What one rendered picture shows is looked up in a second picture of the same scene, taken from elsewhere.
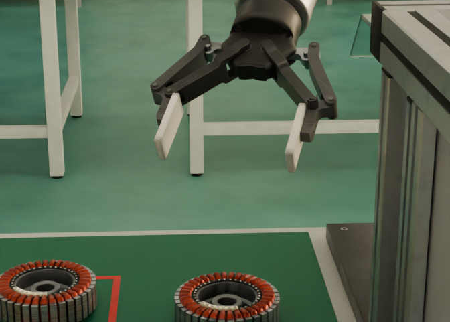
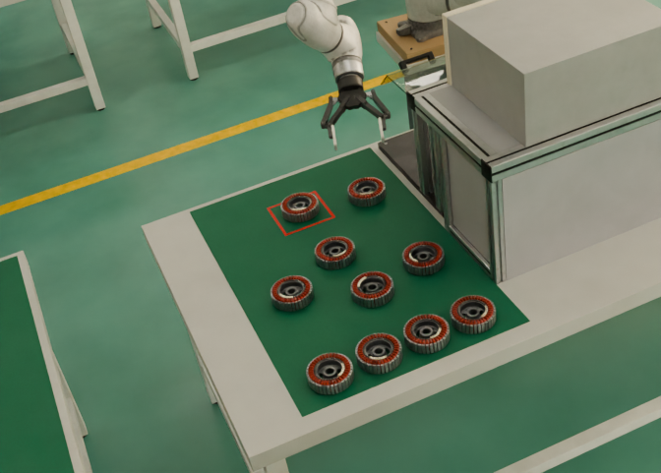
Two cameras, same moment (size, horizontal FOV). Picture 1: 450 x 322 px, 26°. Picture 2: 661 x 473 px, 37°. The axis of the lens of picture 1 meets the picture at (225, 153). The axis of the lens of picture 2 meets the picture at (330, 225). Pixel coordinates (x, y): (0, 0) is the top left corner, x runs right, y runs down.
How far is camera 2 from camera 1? 1.91 m
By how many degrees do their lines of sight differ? 22
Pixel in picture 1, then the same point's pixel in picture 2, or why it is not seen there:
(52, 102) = (86, 60)
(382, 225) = (421, 154)
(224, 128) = (205, 42)
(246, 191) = (234, 83)
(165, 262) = (327, 179)
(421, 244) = (446, 167)
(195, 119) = (185, 42)
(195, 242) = (330, 166)
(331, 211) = (296, 82)
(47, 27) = (68, 11)
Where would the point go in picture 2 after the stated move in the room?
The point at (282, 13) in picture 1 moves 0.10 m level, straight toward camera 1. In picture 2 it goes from (357, 81) to (368, 96)
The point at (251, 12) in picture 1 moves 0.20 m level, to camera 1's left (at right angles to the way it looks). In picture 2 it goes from (346, 85) to (281, 104)
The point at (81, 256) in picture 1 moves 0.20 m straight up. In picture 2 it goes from (292, 187) to (281, 132)
